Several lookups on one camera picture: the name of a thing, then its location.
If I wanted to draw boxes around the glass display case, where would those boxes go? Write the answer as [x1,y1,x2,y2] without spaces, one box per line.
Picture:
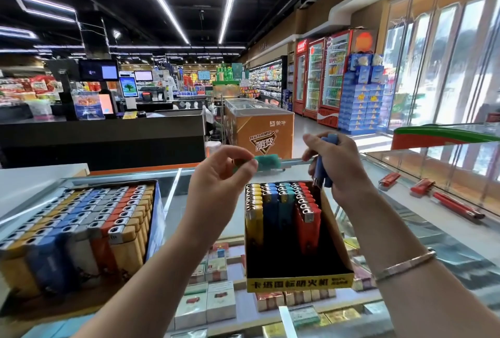
[0,150,500,338]

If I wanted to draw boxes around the small checkout screen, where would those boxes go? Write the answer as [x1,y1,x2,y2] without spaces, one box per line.
[119,76,140,99]

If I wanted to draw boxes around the person's right forearm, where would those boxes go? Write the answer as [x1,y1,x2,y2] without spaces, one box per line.
[352,189,500,338]

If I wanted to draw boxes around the stack of blue cartons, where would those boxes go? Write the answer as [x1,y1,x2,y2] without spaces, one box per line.
[338,52,392,133]

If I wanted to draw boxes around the blue yellow lighter display box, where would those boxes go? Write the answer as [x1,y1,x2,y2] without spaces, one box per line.
[0,180,167,307]

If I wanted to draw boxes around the red drink fridge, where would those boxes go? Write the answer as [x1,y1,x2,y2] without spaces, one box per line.
[294,39,308,112]
[305,37,327,120]
[318,30,354,127]

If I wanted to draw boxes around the person's left forearm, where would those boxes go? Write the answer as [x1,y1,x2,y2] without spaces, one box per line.
[74,232,223,338]

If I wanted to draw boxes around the row of blue lighters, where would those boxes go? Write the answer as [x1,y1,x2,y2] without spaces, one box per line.
[26,187,106,294]

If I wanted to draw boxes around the silver bracelet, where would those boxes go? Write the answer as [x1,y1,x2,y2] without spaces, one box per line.
[373,249,437,282]

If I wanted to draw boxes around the row of plain coloured lighters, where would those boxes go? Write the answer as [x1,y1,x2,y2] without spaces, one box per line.
[244,181,323,253]

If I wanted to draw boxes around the person's right hand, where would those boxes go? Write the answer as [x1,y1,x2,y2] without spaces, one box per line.
[302,132,372,206]

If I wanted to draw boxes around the long ceiling light strip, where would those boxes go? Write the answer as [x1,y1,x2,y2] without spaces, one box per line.
[219,0,245,44]
[129,0,191,46]

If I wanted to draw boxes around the row of grey white lighters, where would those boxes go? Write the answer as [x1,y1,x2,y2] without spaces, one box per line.
[61,186,126,284]

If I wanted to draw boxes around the green plain lighter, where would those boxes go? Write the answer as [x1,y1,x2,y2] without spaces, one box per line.
[254,154,284,172]

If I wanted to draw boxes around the brown cardboard carton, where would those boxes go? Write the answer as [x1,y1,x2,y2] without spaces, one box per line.
[224,99,295,160]

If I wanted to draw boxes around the orange round sign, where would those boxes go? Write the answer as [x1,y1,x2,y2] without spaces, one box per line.
[352,29,378,53]

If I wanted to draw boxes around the row of yellow lighters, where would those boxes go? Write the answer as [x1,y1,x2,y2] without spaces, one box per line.
[0,187,83,297]

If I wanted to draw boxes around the row of cigarette packs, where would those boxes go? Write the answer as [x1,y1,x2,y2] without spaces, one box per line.
[168,240,380,338]

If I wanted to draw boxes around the black yellow display box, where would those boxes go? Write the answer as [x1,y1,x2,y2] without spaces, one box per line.
[244,181,354,293]

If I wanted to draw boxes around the row of red brown lighters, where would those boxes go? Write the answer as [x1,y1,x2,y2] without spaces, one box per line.
[87,185,140,276]

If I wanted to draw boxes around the blue poster screen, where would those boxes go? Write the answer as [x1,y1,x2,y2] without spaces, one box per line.
[72,91,105,121]

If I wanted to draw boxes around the red green container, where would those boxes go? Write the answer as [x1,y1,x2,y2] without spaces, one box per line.
[391,124,500,151]

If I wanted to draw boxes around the black checkout counter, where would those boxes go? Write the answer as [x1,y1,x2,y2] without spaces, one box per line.
[0,112,206,171]

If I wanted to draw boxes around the rectangular ceiling light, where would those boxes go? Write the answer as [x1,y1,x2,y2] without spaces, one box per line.
[0,26,38,40]
[14,0,79,24]

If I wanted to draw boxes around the row of tan lighters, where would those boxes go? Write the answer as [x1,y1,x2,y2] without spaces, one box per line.
[108,184,157,274]

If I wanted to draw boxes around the glass entrance doors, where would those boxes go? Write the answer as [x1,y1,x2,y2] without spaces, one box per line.
[383,0,500,202]

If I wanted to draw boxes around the open refrigerated chiller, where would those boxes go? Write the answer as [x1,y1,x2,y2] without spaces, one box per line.
[247,59,286,108]

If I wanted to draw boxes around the black checkout monitor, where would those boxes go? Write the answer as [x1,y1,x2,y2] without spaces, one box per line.
[78,60,120,82]

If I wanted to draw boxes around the person's left hand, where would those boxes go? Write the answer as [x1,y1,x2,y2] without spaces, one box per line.
[183,145,259,241]

